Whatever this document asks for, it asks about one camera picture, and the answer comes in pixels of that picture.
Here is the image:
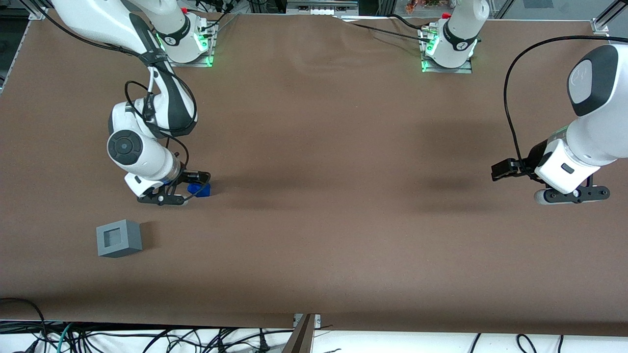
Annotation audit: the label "gray cube base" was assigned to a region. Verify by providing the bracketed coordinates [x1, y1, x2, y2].
[96, 219, 143, 258]

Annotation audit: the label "teal cable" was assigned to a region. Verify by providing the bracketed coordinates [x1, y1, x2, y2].
[55, 321, 75, 353]

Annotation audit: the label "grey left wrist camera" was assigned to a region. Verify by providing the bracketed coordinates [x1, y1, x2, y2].
[534, 185, 610, 205]

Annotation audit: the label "black floor cable bundle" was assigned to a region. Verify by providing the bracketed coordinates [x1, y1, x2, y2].
[74, 326, 295, 353]

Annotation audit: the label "black base connector cables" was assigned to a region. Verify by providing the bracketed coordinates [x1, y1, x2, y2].
[196, 0, 241, 36]

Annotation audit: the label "white power strip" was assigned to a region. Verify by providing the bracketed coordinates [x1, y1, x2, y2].
[287, 2, 359, 16]

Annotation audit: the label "aluminium profile beam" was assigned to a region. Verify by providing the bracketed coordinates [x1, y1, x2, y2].
[282, 314, 322, 353]

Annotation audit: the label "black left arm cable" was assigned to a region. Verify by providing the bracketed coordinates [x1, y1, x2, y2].
[503, 34, 628, 178]

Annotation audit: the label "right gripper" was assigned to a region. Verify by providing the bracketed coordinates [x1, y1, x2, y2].
[125, 167, 211, 199]

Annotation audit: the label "black cable to arm base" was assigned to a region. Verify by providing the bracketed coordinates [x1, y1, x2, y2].
[390, 14, 432, 33]
[336, 17, 432, 44]

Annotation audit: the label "black looped floor cable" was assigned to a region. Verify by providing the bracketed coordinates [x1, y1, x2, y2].
[0, 297, 49, 353]

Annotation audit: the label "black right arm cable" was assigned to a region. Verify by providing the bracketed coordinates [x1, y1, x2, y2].
[125, 64, 198, 170]

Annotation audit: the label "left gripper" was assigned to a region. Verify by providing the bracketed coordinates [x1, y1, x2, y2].
[492, 139, 600, 195]

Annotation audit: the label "brown table cover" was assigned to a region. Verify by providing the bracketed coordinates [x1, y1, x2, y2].
[0, 9, 628, 337]

